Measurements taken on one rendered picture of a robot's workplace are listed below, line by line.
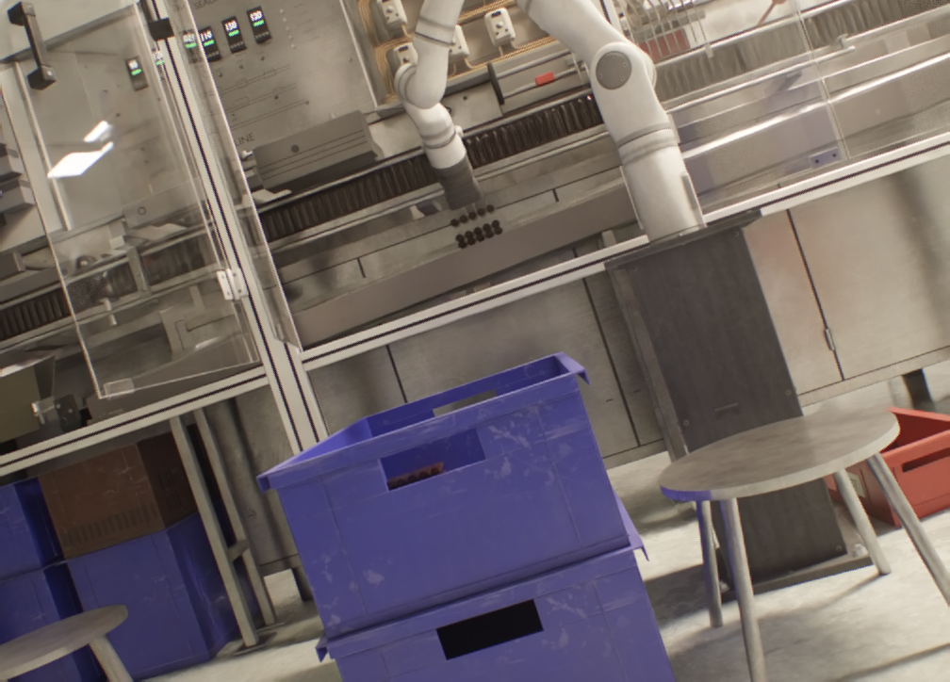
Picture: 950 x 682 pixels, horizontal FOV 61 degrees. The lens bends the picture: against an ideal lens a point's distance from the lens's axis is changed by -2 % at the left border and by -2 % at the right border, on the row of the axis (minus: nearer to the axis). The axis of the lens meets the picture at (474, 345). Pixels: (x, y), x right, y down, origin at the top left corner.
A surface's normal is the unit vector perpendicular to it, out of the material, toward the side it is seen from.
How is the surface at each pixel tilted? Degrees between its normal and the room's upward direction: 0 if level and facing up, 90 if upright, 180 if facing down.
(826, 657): 0
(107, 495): 90
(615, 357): 90
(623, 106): 91
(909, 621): 0
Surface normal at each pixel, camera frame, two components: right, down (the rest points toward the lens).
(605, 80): -0.56, 0.26
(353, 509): -0.06, 0.03
